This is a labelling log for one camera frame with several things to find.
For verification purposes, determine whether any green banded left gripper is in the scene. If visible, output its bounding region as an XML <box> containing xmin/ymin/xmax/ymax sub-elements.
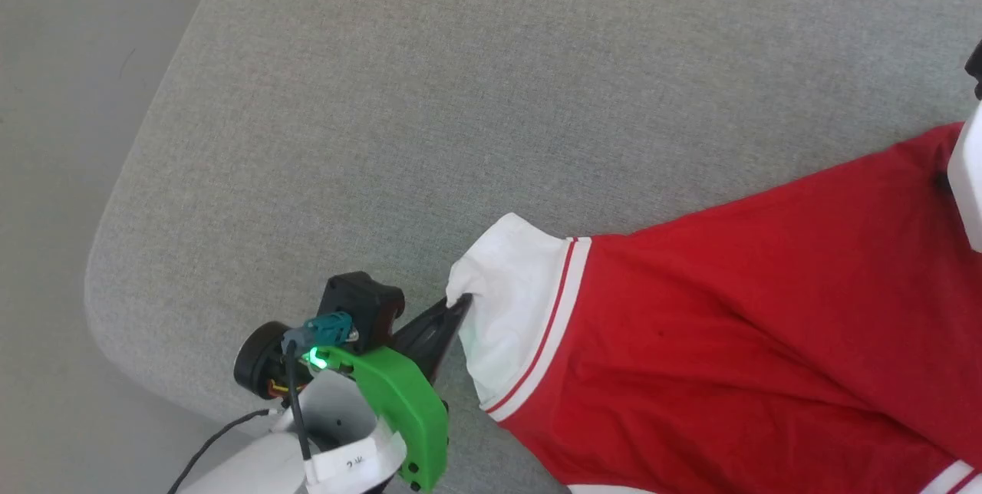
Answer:
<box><xmin>233</xmin><ymin>295</ymin><xmax>473</xmax><ymax>493</ymax></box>

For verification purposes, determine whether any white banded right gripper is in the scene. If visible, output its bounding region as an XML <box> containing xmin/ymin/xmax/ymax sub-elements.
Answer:
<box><xmin>947</xmin><ymin>99</ymin><xmax>982</xmax><ymax>253</ymax></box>

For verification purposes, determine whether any red and white shirt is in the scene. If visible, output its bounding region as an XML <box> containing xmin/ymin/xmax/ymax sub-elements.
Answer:
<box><xmin>445</xmin><ymin>122</ymin><xmax>982</xmax><ymax>494</ymax></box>

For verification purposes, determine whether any grey fabric sofa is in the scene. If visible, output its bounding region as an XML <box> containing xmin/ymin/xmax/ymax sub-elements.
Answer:
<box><xmin>84</xmin><ymin>0</ymin><xmax>982</xmax><ymax>494</ymax></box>

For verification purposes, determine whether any thick black cable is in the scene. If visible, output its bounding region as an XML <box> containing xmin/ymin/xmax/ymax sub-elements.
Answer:
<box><xmin>284</xmin><ymin>337</ymin><xmax>315</xmax><ymax>462</ymax></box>

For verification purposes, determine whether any thin black cable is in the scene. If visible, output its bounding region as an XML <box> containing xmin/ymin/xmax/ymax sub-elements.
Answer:
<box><xmin>166</xmin><ymin>408</ymin><xmax>275</xmax><ymax>494</ymax></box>

